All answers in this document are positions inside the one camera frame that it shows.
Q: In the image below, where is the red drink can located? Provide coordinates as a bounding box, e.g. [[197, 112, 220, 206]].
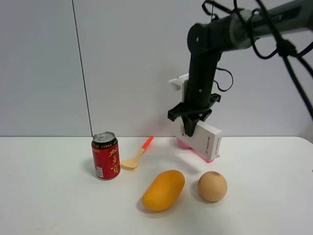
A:
[[91, 131, 121, 180]]

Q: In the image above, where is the yellow spatula orange handle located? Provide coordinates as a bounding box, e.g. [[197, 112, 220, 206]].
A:
[[120, 136, 154, 170]]

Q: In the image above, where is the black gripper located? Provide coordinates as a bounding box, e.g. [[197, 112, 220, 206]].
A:
[[167, 94, 221, 137]]

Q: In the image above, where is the pink cup dark inside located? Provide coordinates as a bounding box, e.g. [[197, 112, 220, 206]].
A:
[[177, 138, 214, 163]]

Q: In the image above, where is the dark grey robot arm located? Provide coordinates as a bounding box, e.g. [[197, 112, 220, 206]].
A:
[[168, 0, 313, 142]]

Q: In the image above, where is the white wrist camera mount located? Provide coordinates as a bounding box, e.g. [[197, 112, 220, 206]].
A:
[[168, 73, 189, 103]]

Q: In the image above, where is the white rectangular box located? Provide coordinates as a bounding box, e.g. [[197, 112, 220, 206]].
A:
[[171, 118, 223, 160]]

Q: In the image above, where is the round tan fruit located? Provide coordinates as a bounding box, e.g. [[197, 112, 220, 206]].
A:
[[198, 171, 228, 203]]

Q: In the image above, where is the yellow mango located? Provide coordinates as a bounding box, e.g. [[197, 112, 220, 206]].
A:
[[141, 170, 185, 212]]

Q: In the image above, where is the black cable bundle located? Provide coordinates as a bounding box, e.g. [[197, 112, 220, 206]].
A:
[[201, 0, 313, 116]]

